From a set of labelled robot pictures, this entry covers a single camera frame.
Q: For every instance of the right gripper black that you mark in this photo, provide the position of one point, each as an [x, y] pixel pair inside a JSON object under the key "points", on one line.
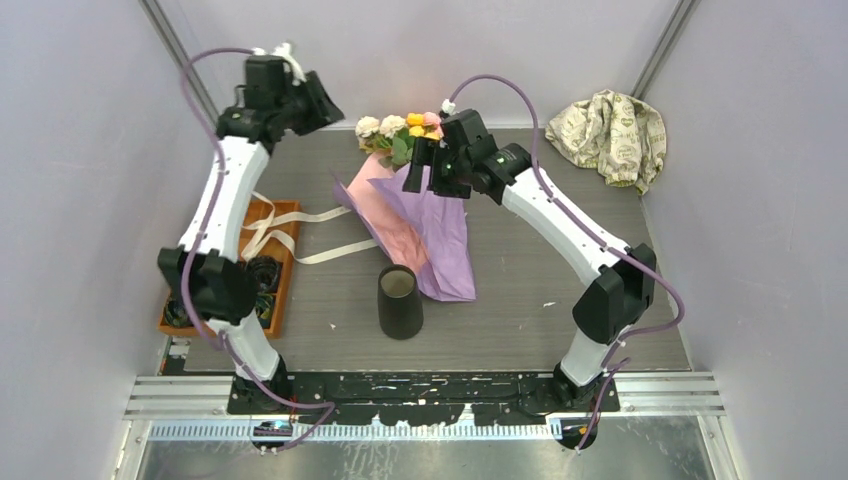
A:
{"points": [[430, 152]]}

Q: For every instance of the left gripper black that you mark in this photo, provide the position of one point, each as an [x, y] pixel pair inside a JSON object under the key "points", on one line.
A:
{"points": [[325, 111]]}

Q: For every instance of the purple flower bouquet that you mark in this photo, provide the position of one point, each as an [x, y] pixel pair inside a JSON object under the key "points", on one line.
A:
{"points": [[392, 138]]}

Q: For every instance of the pink purple wrapping paper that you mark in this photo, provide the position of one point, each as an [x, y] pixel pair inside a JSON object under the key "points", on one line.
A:
{"points": [[422, 231]]}

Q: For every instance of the cream ribbon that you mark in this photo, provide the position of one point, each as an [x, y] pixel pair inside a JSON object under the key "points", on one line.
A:
{"points": [[284, 229]]}

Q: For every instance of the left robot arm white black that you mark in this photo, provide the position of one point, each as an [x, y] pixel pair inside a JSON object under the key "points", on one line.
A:
{"points": [[203, 271]]}

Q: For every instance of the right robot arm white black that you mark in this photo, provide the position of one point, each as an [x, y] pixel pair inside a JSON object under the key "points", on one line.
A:
{"points": [[618, 278]]}

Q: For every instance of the dark cylindrical vase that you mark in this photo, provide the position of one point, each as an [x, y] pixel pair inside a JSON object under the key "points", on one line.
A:
{"points": [[400, 308]]}

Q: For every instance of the orange compartment tray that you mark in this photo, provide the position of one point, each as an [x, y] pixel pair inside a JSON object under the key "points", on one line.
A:
{"points": [[254, 212]]}

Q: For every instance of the patterned cream cloth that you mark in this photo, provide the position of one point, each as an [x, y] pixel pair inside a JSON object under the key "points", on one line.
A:
{"points": [[620, 137]]}

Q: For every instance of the rolled dark fabric upper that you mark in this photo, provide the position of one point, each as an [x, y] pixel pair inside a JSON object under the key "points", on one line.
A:
{"points": [[266, 272]]}

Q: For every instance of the rolled dark fabric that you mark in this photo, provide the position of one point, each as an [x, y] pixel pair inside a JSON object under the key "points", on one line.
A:
{"points": [[266, 272], [175, 315], [264, 308]]}

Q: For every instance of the rolled dark fabric lower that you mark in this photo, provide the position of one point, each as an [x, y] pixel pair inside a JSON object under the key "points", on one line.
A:
{"points": [[264, 308]]}

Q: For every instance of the rolled dark fabric left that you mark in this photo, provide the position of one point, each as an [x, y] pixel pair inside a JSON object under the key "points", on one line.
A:
{"points": [[175, 315]]}

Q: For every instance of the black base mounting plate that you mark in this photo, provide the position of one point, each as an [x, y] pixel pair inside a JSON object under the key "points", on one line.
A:
{"points": [[440, 398]]}

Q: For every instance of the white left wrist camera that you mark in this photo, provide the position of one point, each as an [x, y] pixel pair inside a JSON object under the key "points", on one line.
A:
{"points": [[284, 50]]}

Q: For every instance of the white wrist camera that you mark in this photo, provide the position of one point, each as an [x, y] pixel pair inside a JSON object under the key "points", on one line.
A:
{"points": [[448, 107], [284, 50]]}

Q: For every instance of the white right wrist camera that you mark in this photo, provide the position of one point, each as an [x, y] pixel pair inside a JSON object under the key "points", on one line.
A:
{"points": [[448, 107]]}

